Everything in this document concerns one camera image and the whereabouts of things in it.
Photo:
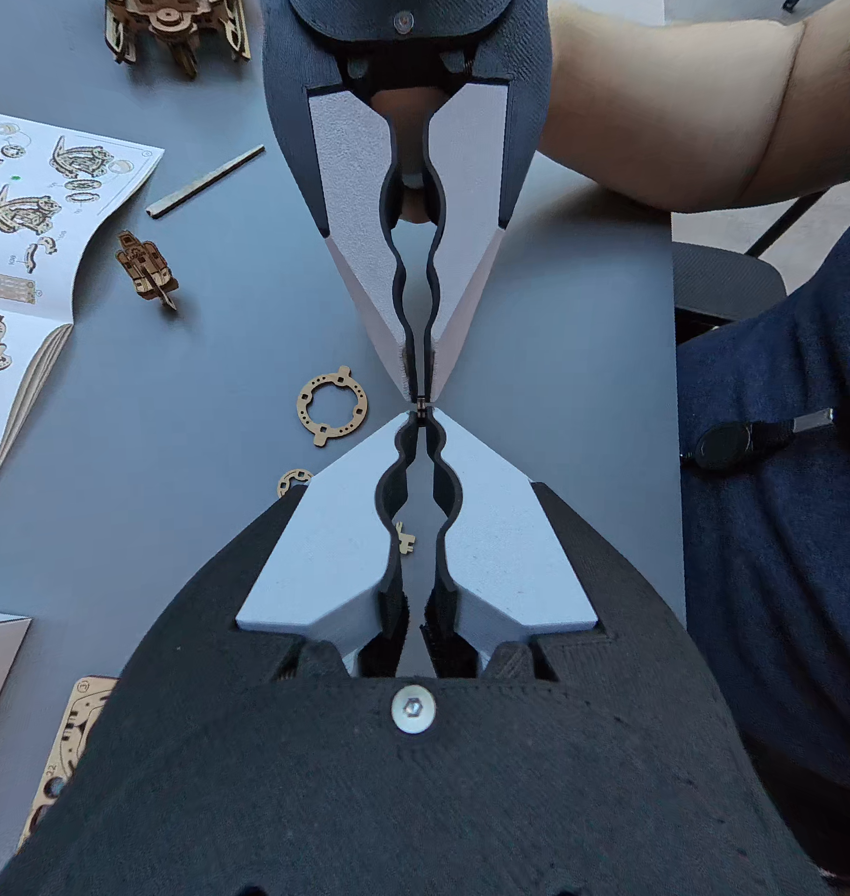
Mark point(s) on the person's right hand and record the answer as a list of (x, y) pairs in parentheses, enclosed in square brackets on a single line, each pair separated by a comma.
[(416, 208)]

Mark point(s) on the small wooden peg part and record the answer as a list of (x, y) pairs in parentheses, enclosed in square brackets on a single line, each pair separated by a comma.
[(422, 406)]

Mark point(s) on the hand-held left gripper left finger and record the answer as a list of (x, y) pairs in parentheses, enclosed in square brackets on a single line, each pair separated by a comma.
[(327, 560)]

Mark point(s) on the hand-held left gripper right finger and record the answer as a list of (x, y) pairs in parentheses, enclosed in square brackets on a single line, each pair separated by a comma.
[(509, 560)]

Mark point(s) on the laser-cut plywood sheet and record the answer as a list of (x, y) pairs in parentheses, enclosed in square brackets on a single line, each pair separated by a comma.
[(61, 763)]

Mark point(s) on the small wooden key-shaped part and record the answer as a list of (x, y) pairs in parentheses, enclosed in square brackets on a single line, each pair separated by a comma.
[(406, 542)]

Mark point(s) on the small wooden model subassembly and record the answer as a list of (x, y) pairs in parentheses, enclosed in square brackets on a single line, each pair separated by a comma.
[(145, 266)]

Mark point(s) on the person's right forearm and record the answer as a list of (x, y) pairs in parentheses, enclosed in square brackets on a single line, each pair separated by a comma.
[(677, 105)]

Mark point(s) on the white instruction booklet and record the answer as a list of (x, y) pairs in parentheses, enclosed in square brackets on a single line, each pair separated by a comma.
[(47, 210)]

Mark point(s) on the black office chair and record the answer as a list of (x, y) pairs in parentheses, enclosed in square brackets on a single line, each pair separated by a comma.
[(726, 280)]

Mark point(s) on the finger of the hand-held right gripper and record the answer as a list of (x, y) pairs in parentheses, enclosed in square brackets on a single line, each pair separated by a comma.
[(470, 196), (355, 196)]

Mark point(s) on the thin wooden stick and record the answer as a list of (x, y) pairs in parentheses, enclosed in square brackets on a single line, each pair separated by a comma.
[(204, 182)]

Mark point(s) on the large wooden model assembly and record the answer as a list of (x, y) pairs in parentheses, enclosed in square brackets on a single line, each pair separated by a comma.
[(166, 28)]

